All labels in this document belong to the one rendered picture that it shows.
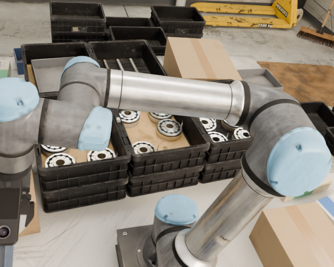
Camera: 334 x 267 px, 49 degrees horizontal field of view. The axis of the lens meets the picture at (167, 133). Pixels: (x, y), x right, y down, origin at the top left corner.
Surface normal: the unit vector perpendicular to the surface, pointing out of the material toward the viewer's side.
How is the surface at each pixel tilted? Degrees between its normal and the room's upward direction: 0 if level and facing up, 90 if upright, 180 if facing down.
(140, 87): 43
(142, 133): 0
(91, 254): 0
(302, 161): 81
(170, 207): 10
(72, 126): 52
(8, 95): 8
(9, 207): 30
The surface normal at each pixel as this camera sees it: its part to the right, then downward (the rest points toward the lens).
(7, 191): 0.32, -0.33
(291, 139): -0.32, -0.67
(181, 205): 0.10, -0.85
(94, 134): 0.26, 0.25
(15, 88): 0.27, -0.75
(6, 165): 0.11, 0.65
